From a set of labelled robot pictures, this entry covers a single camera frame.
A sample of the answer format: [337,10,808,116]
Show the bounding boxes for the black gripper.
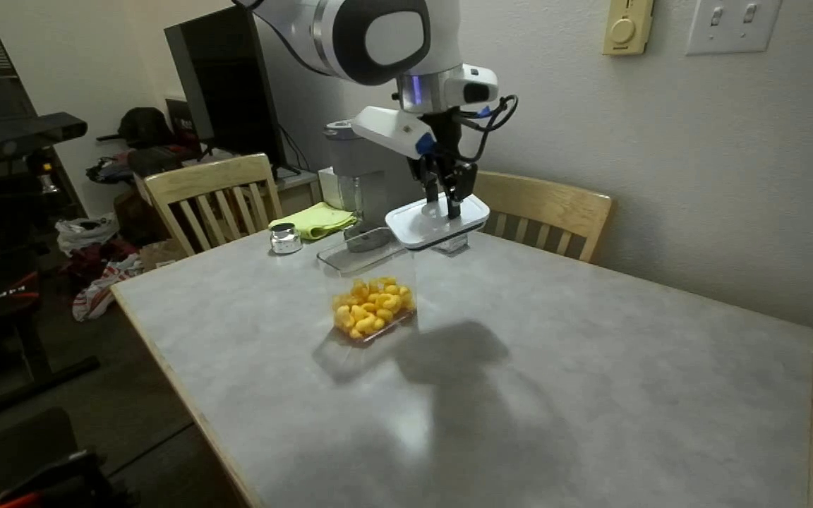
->
[411,108,481,223]

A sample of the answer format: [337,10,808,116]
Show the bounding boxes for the white rectangular jar lid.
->
[383,191,490,253]

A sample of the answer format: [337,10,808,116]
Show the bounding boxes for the clear plastic storage jar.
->
[315,230,417,348]

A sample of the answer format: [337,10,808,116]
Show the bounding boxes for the wooden slat-back chair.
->
[472,165,615,264]
[140,150,284,260]

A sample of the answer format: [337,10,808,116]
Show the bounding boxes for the clear glass jug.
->
[315,165,348,212]

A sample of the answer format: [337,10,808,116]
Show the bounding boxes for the yellow snack pieces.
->
[334,274,414,345]

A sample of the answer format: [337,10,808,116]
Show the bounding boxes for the green cloth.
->
[267,201,361,244]

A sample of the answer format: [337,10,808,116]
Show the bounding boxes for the round silver metal tin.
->
[266,221,304,260]

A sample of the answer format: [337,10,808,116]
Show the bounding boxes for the black flat monitor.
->
[160,5,287,171]

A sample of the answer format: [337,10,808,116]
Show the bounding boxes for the black backpack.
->
[119,105,180,153]

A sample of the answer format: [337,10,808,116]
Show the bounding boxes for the red white cloth pile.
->
[66,236,149,325]

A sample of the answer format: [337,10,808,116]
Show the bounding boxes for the black metal stand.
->
[0,153,105,417]

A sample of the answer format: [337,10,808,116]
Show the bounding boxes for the black red bag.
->
[0,448,121,508]

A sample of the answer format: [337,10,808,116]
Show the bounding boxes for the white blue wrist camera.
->
[325,105,441,164]

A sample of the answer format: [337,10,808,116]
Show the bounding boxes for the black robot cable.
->
[452,92,523,164]

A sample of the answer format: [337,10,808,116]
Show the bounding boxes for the beige wall thermostat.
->
[601,0,657,58]

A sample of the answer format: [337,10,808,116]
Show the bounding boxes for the white light switch plate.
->
[682,0,784,55]

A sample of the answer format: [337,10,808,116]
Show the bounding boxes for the black sensor bar camera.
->
[0,109,91,164]

